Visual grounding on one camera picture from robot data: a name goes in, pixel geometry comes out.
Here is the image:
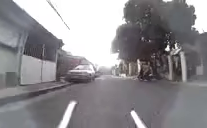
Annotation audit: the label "white car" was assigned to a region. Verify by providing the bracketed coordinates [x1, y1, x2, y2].
[65, 64, 97, 84]

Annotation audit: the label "grey asphalt road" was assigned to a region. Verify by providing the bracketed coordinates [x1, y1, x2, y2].
[0, 74, 207, 128]

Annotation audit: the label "large dark tree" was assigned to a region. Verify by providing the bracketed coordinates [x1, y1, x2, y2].
[110, 0, 200, 64]

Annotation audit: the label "robot's own part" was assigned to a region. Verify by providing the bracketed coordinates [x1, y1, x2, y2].
[57, 100, 78, 128]
[129, 110, 148, 128]

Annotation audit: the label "white gate pillars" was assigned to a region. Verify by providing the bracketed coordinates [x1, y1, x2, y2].
[166, 49, 189, 83]

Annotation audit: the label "grey concrete pavement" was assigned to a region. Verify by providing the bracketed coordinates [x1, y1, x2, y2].
[0, 80, 72, 103]

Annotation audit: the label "grey building with white gate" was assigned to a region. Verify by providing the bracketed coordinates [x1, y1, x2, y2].
[0, 0, 65, 90]

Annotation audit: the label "overhead wires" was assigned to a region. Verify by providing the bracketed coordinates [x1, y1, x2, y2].
[45, 0, 72, 31]

